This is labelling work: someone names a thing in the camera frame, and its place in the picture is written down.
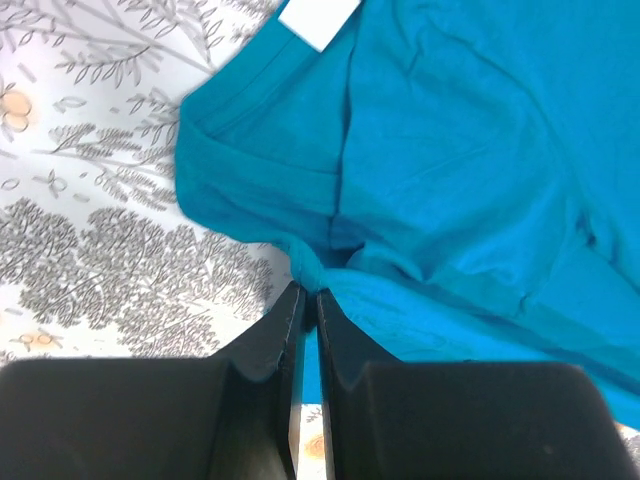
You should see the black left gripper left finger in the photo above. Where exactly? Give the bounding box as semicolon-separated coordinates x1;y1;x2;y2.
1;283;306;479

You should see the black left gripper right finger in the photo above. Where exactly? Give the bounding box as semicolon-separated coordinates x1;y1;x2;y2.
316;291;639;479

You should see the teal blue t shirt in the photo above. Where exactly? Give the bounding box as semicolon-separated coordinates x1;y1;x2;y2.
175;1;639;427

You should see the floral patterned table mat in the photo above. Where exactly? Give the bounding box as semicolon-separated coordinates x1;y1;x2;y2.
1;1;639;479

